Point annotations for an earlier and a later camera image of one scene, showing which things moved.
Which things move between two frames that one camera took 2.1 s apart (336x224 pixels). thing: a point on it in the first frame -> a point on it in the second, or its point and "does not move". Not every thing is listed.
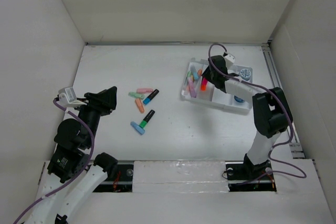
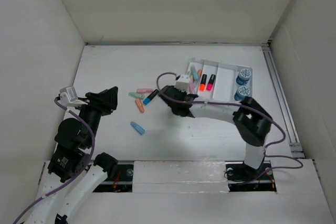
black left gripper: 98,100 does not move
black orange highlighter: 203,84 does not move
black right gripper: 207,74 -> 185,94
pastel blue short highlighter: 139,129 does not move
